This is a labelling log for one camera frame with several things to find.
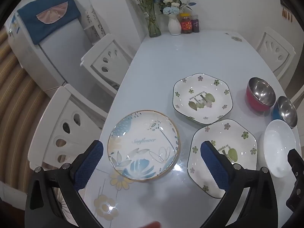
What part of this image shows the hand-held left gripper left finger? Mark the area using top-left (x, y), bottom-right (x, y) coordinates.
top-left (25, 140), bottom-right (104, 228)

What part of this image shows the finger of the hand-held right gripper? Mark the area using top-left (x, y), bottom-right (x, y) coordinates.
top-left (286, 148), bottom-right (304, 216)

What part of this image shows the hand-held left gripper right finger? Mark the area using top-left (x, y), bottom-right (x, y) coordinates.
top-left (200, 141), bottom-right (279, 228)

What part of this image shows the round blue leaf plate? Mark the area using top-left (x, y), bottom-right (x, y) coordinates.
top-left (108, 110), bottom-right (181, 182)

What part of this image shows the plain white bowl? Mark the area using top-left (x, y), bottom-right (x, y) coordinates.
top-left (264, 119), bottom-right (296, 178)

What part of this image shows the hexagonal green flower plate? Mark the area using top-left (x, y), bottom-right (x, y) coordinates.
top-left (173, 74), bottom-right (234, 125)
top-left (187, 119), bottom-right (258, 199)

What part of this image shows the white dining chair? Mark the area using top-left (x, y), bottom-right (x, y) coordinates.
top-left (28, 84), bottom-right (108, 171)
top-left (81, 33), bottom-right (134, 91)
top-left (255, 27), bottom-right (296, 79)

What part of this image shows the blue steel bowl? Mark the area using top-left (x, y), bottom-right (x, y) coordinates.
top-left (272, 96), bottom-right (298, 129)

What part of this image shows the red steel bowl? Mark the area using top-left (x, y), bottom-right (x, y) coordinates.
top-left (246, 77), bottom-right (276, 113)

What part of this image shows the striped brown curtain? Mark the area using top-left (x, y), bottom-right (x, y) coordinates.
top-left (0, 28), bottom-right (61, 192)

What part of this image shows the white refrigerator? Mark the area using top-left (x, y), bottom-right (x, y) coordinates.
top-left (7, 0), bottom-right (96, 98)

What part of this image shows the white butterfly-patterned cloth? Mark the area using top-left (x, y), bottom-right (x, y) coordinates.
top-left (83, 8), bottom-right (106, 44)

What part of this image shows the purple label jar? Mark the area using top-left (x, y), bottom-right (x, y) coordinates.
top-left (191, 15), bottom-right (200, 33)

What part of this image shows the red label glass jar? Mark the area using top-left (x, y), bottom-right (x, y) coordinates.
top-left (180, 13), bottom-right (193, 34)

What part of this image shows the white vase with blue flowers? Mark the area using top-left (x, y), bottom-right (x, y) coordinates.
top-left (157, 0), bottom-right (197, 36)

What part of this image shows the glass vase with green stems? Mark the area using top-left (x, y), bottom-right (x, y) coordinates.
top-left (120, 0), bottom-right (163, 38)

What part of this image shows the blue refrigerator cover cloth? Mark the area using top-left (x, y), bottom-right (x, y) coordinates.
top-left (17, 0), bottom-right (82, 45)

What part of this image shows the brown wall hanging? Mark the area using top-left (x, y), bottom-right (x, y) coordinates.
top-left (280, 0), bottom-right (295, 23)

